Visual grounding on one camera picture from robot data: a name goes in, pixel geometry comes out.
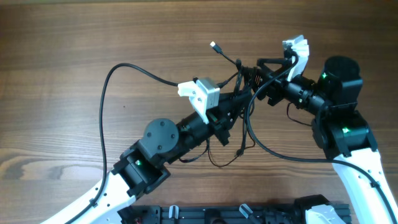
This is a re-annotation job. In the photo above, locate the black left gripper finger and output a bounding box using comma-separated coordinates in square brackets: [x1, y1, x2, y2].
[219, 91, 252, 105]
[222, 99, 249, 128]

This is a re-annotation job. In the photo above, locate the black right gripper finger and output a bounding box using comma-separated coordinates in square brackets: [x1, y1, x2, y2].
[247, 70, 273, 93]
[257, 58, 292, 69]

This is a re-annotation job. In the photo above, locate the black angled plug cable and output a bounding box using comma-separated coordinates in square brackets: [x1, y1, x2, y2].
[217, 58, 257, 156]

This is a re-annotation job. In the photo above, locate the black USB-A cable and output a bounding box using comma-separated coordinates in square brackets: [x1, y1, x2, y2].
[210, 40, 252, 94]

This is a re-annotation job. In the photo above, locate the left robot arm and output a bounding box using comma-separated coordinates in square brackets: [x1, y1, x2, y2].
[46, 91, 252, 223]

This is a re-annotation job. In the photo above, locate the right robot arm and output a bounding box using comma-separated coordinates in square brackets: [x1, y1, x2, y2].
[254, 56, 397, 223]

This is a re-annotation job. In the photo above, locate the black right camera cable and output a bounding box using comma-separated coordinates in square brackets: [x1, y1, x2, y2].
[243, 51, 398, 224]

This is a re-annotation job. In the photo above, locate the black camera cable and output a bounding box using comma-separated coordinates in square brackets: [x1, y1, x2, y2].
[243, 51, 398, 224]
[63, 63, 180, 224]

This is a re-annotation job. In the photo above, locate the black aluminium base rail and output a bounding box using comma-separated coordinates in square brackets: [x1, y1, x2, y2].
[118, 195, 352, 224]

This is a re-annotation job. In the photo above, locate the black left camera cable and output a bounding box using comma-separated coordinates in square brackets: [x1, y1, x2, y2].
[63, 63, 180, 224]

